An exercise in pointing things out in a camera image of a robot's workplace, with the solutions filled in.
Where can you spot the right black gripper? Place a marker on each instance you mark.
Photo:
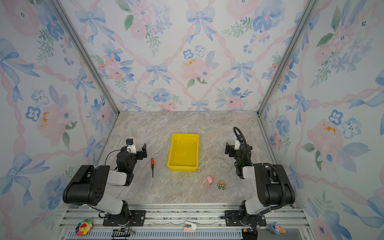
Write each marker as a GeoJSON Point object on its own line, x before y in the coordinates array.
{"type": "Point", "coordinates": [231, 149]}

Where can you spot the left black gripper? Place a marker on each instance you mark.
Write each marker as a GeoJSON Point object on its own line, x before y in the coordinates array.
{"type": "Point", "coordinates": [140, 156]}

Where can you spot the red handled screwdriver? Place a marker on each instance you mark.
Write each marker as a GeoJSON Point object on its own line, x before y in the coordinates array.
{"type": "Point", "coordinates": [152, 166]}

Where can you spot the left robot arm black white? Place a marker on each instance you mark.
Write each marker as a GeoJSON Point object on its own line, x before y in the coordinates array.
{"type": "Point", "coordinates": [88, 187]}

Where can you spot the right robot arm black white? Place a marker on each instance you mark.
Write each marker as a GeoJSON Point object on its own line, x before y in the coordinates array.
{"type": "Point", "coordinates": [273, 188]}

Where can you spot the yellow plastic bin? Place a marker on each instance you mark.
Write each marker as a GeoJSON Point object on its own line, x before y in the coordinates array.
{"type": "Point", "coordinates": [184, 153]}

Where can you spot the colourful toy car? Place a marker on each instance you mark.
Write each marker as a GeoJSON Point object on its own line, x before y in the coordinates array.
{"type": "Point", "coordinates": [221, 185]}

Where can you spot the pink pig toy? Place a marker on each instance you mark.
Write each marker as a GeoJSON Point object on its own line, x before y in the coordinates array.
{"type": "Point", "coordinates": [210, 180]}

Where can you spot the blue ice cream toy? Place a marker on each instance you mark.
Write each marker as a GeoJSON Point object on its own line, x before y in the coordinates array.
{"type": "Point", "coordinates": [277, 229]}

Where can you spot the rainbow flower toy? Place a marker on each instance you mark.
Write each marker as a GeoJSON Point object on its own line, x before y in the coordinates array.
{"type": "Point", "coordinates": [83, 227]}

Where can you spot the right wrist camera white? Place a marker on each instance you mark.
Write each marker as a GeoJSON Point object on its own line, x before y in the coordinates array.
{"type": "Point", "coordinates": [239, 141]}

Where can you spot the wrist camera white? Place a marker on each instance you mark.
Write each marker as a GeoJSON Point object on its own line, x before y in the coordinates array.
{"type": "Point", "coordinates": [130, 144]}
{"type": "Point", "coordinates": [239, 141]}

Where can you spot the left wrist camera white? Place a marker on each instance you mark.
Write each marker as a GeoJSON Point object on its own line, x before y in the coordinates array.
{"type": "Point", "coordinates": [130, 144]}

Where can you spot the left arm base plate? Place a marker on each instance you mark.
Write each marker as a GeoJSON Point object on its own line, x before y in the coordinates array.
{"type": "Point", "coordinates": [132, 218]}

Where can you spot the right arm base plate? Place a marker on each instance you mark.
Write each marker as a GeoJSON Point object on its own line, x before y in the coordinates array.
{"type": "Point", "coordinates": [240, 219]}

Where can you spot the aluminium rail frame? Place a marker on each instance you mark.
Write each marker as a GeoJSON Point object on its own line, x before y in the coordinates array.
{"type": "Point", "coordinates": [186, 222]}

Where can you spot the left aluminium corner post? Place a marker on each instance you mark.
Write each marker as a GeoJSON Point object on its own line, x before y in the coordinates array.
{"type": "Point", "coordinates": [80, 47]}

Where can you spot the aluminium corner post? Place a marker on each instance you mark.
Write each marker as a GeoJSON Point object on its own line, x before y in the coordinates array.
{"type": "Point", "coordinates": [291, 47]}
{"type": "Point", "coordinates": [80, 47]}

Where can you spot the right aluminium corner post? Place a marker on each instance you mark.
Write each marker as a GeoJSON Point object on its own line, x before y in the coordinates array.
{"type": "Point", "coordinates": [291, 47]}

